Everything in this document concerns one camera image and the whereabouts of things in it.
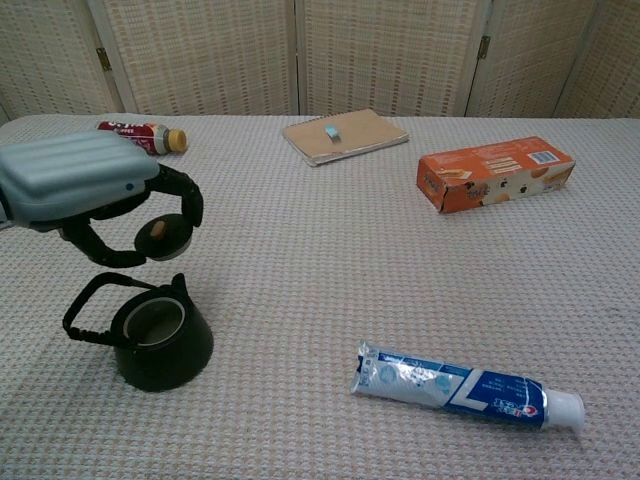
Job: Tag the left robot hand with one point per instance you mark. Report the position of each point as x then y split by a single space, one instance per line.
75 185

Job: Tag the black kettle lid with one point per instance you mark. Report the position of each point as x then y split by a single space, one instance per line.
165 237

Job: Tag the black kettle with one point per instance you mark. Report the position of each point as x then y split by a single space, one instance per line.
160 340

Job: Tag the red coffee bottle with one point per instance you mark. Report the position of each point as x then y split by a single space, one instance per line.
155 135

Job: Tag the light blue eraser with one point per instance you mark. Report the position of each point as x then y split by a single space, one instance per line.
332 132

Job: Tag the brown spiral notebook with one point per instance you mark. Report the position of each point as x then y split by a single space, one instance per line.
345 136

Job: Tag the bamboo folding screen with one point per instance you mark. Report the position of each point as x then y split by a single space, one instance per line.
320 55

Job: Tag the beige woven tablecloth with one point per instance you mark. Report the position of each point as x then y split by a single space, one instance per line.
350 280

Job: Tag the orange biscuit box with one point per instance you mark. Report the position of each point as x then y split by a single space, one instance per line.
495 172

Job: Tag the blue white toothpaste tube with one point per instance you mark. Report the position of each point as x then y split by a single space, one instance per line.
460 387

